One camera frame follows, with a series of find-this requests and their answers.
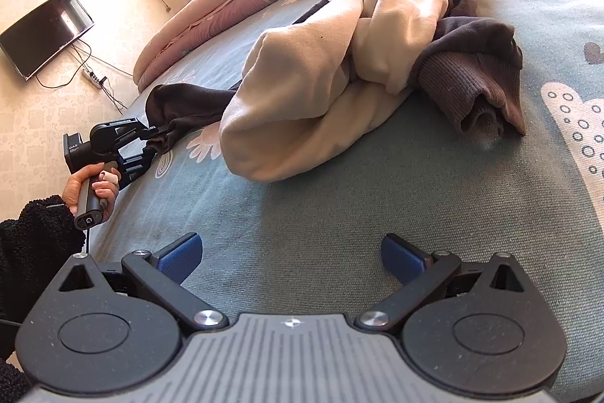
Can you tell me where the teal printed bed sheet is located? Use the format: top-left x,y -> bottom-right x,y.
88,0 -> 604,402

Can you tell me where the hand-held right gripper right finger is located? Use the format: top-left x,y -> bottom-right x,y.
354,233 -> 539,333

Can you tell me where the black flat television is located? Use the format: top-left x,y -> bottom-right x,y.
0,0 -> 95,81

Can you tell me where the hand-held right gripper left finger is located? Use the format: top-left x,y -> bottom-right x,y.
59,232 -> 230,333

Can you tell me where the dark sweatshirt with beige lining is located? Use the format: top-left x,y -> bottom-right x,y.
144,0 -> 526,183

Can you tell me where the person's left forearm black sleeve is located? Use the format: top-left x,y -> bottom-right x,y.
0,195 -> 91,402

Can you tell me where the person's left hand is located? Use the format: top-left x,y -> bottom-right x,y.
63,163 -> 120,221

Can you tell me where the white power strip with cables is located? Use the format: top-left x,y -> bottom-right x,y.
37,39 -> 135,112

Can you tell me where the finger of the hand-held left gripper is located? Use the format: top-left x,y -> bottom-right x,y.
136,124 -> 173,142
121,144 -> 160,187

